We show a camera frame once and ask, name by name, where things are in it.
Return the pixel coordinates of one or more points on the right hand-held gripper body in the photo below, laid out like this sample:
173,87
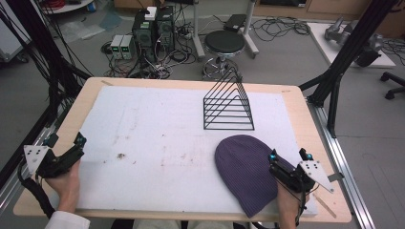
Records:
297,179

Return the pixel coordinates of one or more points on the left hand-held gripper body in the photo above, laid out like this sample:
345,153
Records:
52,163

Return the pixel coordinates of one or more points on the purple knitted beanie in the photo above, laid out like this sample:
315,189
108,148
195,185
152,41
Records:
245,171

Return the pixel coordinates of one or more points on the person's left hand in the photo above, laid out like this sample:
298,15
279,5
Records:
67,187

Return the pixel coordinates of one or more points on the person's right hand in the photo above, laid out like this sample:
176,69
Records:
288,206

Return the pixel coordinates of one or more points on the white sleeve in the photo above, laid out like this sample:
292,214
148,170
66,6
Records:
67,221

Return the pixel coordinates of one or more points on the white foam mat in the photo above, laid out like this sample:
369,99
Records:
153,133

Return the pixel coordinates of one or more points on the grey bench power supply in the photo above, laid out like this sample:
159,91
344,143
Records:
128,47
116,47

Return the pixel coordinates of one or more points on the black office chair base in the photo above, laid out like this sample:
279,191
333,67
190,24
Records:
393,84

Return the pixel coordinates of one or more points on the white floor platform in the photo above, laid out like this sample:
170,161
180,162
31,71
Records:
324,44

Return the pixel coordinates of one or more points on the black computer tower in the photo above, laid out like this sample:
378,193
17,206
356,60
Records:
143,36
165,30

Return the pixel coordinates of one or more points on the black round stool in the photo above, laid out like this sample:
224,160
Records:
224,43

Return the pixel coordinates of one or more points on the white table legs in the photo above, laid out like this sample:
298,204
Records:
251,31

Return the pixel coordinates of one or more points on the flat black box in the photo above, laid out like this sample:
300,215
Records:
235,23

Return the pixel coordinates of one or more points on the small white box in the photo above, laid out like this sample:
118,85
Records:
151,13

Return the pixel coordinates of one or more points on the aluminium rail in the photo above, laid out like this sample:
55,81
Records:
19,183
342,165

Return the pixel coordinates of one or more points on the black metal frame stand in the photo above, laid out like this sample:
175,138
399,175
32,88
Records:
347,54
47,51

